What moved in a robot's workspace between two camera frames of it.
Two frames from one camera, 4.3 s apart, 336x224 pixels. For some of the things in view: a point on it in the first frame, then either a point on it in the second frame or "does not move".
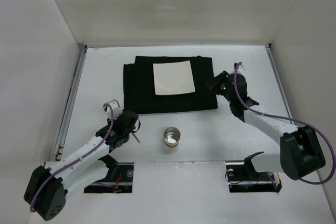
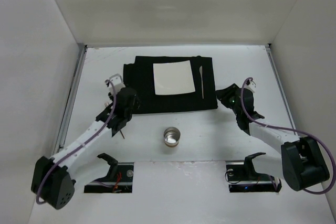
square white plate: x=173 y=78 does not move
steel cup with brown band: x=171 y=136 does not move
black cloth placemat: x=138 y=86 does not move
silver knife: x=136 y=137 to x=200 y=69
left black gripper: x=130 y=123 to x=115 y=122
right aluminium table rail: x=269 y=50 does not move
